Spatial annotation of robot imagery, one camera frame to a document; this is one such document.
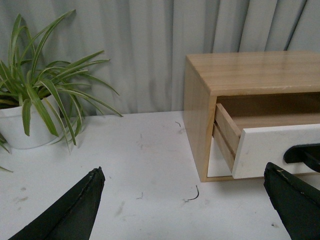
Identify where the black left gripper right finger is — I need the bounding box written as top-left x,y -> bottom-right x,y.
263,162 -> 320,240

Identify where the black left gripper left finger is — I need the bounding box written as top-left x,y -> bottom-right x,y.
11,167 -> 106,240

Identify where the open white-front wooden drawer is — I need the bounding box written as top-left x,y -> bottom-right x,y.
207,103 -> 320,179

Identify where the wooden drawer cabinet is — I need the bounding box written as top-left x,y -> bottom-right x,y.
183,51 -> 320,182

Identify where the white plant pot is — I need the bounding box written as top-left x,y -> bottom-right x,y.
0,94 -> 62,150

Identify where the grey pleated curtain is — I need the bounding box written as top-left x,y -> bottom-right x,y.
0,0 -> 320,114

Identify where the black drawer handle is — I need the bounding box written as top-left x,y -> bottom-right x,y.
283,143 -> 320,173

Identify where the small curved wire scrap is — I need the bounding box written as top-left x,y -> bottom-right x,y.
183,185 -> 200,203

